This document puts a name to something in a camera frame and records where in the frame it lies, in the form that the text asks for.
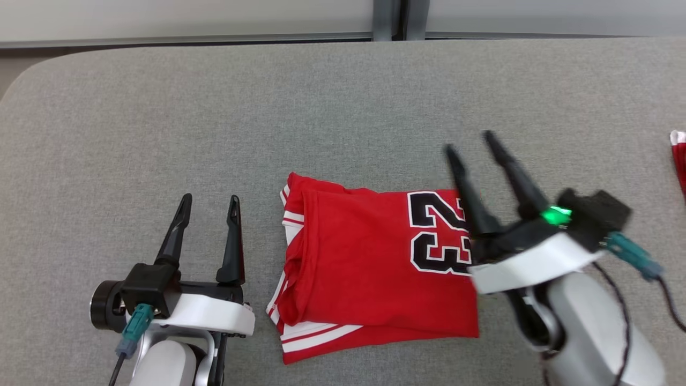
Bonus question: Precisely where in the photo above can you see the red basketball jersey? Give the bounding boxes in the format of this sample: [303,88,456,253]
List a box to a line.
[266,172,480,365]

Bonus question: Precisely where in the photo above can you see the grey partition base rail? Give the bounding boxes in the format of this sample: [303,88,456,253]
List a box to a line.
[426,29,686,39]
[0,32,374,50]

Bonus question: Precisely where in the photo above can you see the teal left camera connector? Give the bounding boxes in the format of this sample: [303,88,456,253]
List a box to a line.
[115,303,156,359]

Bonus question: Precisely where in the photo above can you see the thick black left camera cable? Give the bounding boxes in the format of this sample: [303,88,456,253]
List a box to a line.
[107,354,126,386]

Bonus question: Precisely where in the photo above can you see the teal camera connector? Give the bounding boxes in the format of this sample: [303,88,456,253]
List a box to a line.
[115,303,156,359]
[606,232,664,282]

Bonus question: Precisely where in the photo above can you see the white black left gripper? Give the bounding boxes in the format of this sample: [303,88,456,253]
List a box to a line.
[154,193,256,338]

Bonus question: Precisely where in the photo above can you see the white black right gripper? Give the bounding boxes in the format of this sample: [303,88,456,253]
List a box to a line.
[445,130,604,295]

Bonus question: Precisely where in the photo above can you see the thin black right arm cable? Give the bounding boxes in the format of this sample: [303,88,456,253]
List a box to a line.
[592,263,634,386]

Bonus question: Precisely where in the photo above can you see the thick black right camera cable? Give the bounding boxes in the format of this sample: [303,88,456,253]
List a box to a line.
[657,276,686,333]

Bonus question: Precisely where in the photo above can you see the grey metal partition post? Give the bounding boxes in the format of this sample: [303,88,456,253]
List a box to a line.
[372,0,429,42]

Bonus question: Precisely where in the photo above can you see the thick black camera cable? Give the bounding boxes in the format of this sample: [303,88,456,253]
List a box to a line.
[657,276,686,333]
[107,354,126,386]

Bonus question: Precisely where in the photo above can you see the red shorts with white stripe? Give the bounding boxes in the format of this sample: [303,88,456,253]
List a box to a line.
[669,130,686,203]

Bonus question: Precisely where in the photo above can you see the teal right camera connector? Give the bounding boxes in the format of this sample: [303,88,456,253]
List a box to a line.
[606,232,664,282]

